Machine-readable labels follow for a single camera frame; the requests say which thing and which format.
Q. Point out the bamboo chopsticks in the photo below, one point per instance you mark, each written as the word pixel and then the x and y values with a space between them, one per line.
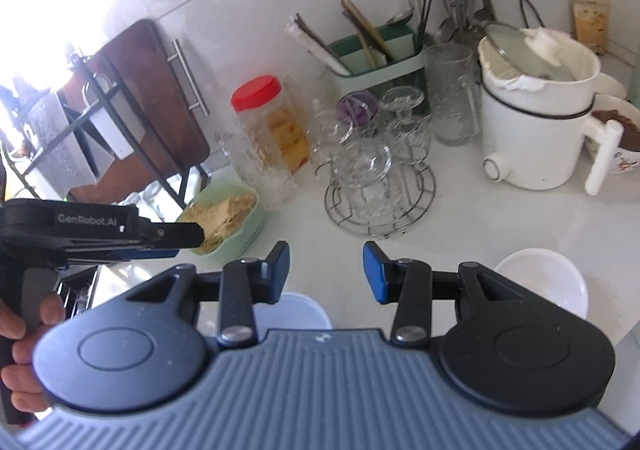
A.
pixel 367 29

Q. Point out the upturned stemmed glass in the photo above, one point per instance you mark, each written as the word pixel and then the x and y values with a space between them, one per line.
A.
pixel 362 162

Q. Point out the black metal rack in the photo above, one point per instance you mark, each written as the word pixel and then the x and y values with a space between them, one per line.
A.
pixel 100 109

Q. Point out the white hanging container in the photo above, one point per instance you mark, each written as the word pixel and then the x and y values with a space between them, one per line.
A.
pixel 112 132

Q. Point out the person's left hand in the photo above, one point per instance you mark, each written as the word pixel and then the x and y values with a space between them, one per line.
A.
pixel 22 350

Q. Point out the grey textured board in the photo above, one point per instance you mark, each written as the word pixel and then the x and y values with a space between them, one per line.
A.
pixel 65 149

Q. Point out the red lid plastic jar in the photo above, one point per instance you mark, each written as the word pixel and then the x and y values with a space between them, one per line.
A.
pixel 275 124

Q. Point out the white electric kettle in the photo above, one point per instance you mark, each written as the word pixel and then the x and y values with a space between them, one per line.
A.
pixel 535 129

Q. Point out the purple tinted glass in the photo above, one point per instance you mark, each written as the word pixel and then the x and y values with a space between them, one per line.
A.
pixel 356 109

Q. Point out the stemmed dessert glass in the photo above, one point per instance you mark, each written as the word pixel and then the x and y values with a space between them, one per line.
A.
pixel 402 104

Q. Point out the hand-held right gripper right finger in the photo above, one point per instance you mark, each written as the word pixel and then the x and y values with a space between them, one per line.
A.
pixel 374 275

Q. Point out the tall glass mug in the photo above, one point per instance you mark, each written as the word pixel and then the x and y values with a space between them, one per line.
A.
pixel 452 94

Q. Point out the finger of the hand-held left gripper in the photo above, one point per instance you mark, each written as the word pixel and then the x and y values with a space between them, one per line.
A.
pixel 175 235

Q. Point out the light green utensil holder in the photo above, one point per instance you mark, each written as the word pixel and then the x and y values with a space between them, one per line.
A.
pixel 365 67

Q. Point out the brown wooden cutting board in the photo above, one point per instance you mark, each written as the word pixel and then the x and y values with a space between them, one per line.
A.
pixel 150 89

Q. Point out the black chopsticks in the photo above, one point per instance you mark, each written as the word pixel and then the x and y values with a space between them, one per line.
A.
pixel 425 14

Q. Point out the metal strainer ladle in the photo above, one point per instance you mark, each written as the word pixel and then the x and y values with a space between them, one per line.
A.
pixel 450 27

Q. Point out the beige loofah scrubber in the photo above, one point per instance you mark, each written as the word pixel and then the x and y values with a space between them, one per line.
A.
pixel 222 217

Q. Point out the textured glass pitcher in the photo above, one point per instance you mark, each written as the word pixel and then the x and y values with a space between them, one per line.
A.
pixel 255 174

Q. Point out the floral bowl with brown contents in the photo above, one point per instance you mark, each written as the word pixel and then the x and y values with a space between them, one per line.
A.
pixel 622 129

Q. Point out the metal spoon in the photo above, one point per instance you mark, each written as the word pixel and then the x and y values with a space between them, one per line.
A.
pixel 400 18

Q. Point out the light green plastic basket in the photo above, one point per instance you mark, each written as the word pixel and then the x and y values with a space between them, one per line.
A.
pixel 235 235

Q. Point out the white wrapped chopsticks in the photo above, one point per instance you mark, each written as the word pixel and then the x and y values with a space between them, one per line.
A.
pixel 315 44

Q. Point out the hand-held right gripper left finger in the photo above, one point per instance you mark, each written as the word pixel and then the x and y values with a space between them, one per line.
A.
pixel 280 275

